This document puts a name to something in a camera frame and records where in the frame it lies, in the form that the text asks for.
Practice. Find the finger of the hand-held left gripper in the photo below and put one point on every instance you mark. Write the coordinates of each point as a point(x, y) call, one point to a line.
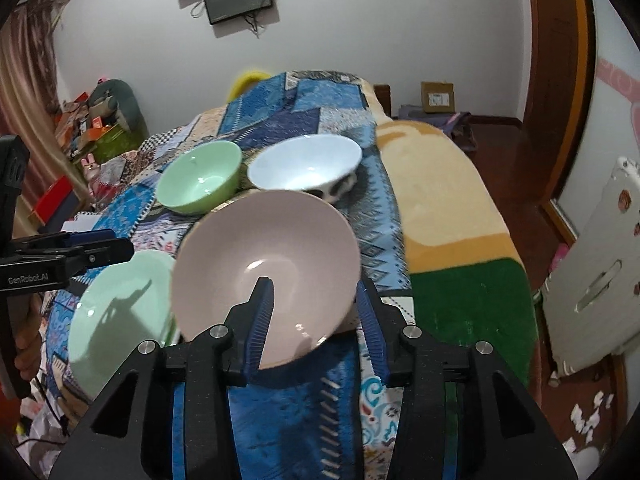
point(105, 255)
point(85, 237)

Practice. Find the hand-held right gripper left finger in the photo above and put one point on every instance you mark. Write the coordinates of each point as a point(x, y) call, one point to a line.
point(260, 330)

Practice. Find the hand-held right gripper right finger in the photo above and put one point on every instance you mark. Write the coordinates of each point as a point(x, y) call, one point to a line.
point(372, 340)

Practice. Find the light green plate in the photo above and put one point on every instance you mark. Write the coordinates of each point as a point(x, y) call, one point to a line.
point(125, 320)

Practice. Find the pink bowl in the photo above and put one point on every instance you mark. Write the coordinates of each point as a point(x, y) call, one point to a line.
point(280, 260)

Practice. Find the person's left hand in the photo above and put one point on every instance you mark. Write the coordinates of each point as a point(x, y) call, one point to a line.
point(29, 340)

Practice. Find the red box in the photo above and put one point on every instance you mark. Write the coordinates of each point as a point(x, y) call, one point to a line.
point(52, 200)

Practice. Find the pink rabbit toy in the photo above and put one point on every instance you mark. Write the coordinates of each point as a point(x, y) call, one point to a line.
point(91, 172)

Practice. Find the light green bowl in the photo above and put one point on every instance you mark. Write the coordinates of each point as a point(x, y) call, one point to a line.
point(205, 175)

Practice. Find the beige and green plush blanket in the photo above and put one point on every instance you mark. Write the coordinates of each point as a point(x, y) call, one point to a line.
point(450, 220)

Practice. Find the striped brown curtain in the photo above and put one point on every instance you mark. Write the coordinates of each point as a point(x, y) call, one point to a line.
point(25, 100)

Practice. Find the white bowl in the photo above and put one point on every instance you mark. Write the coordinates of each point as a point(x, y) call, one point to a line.
point(305, 165)

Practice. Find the yellow foam tube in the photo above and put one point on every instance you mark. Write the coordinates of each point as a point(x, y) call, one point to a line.
point(245, 80)

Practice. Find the patchwork printed blanket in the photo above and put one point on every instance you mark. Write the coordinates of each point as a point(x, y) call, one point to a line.
point(320, 110)

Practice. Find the cardboard box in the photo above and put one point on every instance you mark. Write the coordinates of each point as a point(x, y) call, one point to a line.
point(437, 96)

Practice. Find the wooden wardrobe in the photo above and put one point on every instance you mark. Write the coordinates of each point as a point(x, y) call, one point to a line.
point(560, 85)

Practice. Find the white sliding door heart decals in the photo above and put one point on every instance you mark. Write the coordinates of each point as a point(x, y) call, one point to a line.
point(617, 60)

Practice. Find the wooden bed frame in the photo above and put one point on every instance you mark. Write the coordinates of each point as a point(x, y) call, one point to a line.
point(382, 97)

